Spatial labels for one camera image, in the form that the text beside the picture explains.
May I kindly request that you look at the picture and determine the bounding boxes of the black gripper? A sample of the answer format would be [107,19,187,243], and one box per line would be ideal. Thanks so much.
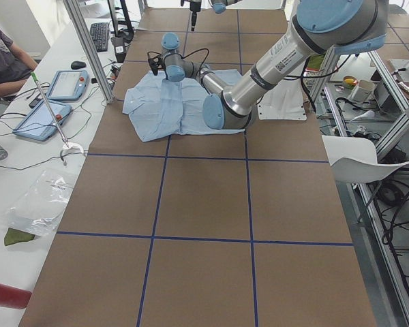
[190,0,201,31]
[148,54,164,76]

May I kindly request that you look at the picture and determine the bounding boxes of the light blue striped shirt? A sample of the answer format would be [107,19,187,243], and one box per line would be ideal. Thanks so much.
[123,71,258,142]

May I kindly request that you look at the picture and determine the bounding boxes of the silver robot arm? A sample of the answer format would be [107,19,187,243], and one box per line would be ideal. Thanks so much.
[148,0,389,129]
[180,0,239,31]

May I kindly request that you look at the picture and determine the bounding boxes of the black keyboard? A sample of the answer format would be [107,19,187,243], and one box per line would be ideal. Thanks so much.
[89,22,110,52]

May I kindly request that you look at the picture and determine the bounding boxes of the black computer mouse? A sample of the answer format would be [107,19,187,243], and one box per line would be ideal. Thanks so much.
[70,61,87,69]

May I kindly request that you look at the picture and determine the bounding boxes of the teach pendant far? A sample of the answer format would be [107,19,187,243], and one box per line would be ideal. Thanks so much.
[46,69,89,102]

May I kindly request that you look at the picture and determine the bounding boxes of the teach pendant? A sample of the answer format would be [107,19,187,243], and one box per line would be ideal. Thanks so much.
[12,100,72,142]
[46,69,89,102]

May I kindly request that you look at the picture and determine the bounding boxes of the grabber stick tool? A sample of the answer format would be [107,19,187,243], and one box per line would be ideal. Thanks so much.
[31,72,85,166]

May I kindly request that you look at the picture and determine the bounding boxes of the white paper sheet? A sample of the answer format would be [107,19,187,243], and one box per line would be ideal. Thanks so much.
[258,80,307,121]

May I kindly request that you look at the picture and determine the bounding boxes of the teach pendant near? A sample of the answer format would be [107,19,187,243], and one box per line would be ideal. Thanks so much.
[12,100,72,142]

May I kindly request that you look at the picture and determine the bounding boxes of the seated person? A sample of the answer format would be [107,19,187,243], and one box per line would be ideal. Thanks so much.
[0,30,38,98]

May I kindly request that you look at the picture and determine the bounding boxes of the clear plastic bag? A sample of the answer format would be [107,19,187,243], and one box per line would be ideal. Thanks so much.
[5,169,78,236]

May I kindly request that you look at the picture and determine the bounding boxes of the white plastic chair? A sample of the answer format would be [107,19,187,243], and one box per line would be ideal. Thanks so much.
[322,135,409,183]

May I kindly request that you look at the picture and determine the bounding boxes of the green cloth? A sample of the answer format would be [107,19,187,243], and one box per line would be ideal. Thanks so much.
[3,228,35,247]

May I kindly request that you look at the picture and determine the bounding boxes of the red metal bottle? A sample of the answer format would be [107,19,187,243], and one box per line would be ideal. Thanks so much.
[0,283,32,309]

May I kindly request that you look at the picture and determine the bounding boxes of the aluminium frame post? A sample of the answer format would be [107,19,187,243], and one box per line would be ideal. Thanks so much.
[63,0,114,104]

